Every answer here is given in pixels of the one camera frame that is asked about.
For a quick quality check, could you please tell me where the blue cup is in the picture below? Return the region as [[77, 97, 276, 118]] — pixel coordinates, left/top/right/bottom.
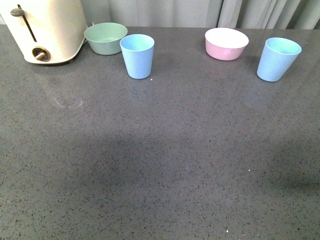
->
[[120, 34, 155, 80], [256, 37, 302, 82]]

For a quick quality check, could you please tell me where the pink bowl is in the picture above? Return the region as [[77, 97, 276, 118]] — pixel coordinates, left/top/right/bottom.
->
[[204, 27, 249, 61]]

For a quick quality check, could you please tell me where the cream white toaster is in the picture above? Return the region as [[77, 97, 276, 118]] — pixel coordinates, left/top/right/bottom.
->
[[0, 0, 88, 64]]

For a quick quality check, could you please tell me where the grey white curtain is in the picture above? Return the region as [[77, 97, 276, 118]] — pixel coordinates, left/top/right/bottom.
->
[[81, 0, 320, 30]]

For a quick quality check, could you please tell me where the green bowl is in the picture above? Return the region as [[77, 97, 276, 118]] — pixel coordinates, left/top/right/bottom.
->
[[84, 22, 128, 56]]

